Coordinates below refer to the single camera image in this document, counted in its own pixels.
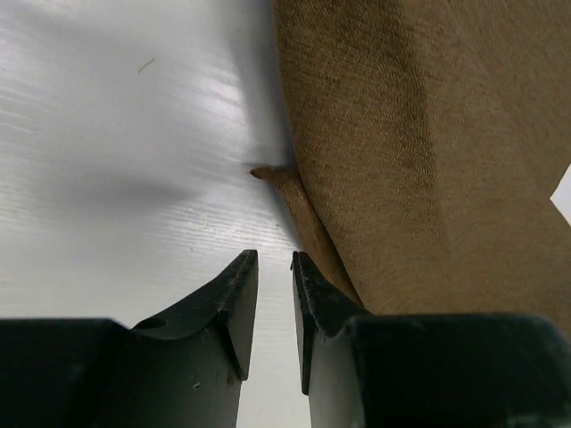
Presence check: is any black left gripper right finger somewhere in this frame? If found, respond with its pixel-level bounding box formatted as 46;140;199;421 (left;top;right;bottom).
292;251;570;427

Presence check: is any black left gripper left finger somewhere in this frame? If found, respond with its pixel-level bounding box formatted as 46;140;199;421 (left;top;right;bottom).
1;250;258;427

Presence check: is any brown cloth napkin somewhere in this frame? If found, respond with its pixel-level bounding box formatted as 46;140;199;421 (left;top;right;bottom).
253;1;570;330

